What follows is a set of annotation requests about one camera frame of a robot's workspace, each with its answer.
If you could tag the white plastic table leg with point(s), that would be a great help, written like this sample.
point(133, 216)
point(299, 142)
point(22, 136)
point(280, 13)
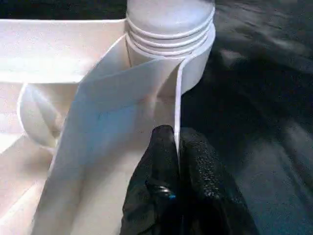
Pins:
point(171, 14)

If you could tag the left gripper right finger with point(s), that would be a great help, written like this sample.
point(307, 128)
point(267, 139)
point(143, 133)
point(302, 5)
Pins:
point(212, 195)

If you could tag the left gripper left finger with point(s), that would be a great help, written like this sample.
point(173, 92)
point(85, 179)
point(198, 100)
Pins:
point(156, 186)

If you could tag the white plastic table top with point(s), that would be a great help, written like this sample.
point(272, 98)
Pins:
point(49, 61)

